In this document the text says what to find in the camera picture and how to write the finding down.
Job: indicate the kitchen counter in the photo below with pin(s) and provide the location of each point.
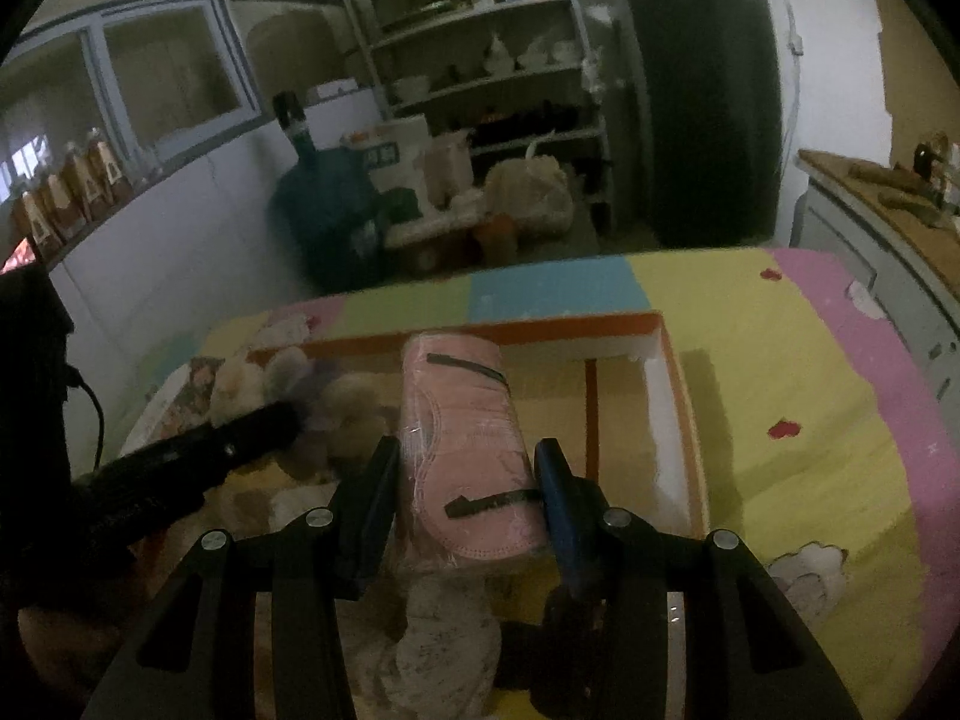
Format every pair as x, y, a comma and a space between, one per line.
870, 270

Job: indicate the floral tissue pack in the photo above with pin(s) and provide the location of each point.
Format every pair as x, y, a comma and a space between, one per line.
176, 401

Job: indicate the cardboard wall sheet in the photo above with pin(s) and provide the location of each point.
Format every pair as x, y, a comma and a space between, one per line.
915, 67

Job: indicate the metal storage shelf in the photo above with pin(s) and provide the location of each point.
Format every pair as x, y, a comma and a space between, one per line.
480, 30

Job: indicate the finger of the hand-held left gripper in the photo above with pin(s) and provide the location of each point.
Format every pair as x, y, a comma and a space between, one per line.
240, 439

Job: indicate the translucent plastic container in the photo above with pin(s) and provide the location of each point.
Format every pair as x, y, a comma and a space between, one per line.
448, 169

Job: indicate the cream plush toy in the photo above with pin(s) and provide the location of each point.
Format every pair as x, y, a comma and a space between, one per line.
337, 405

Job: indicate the white sack with green label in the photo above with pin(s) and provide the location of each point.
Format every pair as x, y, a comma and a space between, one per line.
397, 161

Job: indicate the pink fabric pack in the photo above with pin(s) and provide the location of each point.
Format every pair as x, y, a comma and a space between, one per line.
472, 450

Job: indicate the black water pump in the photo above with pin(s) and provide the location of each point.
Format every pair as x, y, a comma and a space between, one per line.
292, 124

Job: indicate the blue water jug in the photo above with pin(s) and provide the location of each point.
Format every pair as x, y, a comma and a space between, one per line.
337, 217

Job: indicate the white patterned socks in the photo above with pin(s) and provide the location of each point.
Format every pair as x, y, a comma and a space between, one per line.
442, 645

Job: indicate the sliding glass window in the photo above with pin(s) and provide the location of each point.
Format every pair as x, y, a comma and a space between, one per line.
172, 75

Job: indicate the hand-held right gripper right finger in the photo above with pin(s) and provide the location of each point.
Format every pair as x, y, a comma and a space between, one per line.
562, 517

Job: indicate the orange-rimmed cardboard box tray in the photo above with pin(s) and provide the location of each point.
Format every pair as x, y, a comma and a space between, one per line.
630, 390

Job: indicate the dark refrigerator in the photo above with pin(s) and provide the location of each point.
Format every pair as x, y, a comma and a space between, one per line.
697, 105

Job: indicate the row of condiment bottles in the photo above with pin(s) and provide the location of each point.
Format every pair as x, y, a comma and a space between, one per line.
937, 165

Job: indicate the cartoon play mat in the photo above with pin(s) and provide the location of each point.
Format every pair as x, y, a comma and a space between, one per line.
787, 390

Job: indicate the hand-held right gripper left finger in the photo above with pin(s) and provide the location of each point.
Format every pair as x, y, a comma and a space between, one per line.
371, 517

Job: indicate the clear plastic bag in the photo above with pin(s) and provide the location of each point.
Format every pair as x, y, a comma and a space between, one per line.
532, 191

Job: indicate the wooden cutting board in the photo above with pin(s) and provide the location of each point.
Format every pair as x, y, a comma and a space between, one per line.
855, 184

